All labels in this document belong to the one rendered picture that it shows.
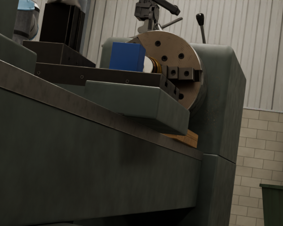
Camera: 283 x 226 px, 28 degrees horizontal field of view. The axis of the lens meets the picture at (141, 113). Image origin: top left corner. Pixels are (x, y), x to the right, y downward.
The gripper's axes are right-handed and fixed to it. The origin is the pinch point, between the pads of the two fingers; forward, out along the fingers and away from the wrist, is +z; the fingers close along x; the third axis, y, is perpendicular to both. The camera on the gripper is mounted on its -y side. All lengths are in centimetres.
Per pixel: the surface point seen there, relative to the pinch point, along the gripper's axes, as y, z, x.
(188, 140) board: -30, 40, 52
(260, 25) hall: 49, -290, -979
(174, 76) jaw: -20.1, 20.1, 38.2
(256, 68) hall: 47, -196, -979
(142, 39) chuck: -6.5, 7.7, 32.2
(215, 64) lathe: -29.1, 10.8, 16.7
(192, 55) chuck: -23.8, 11.6, 32.2
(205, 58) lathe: -25.1, 8.8, 16.7
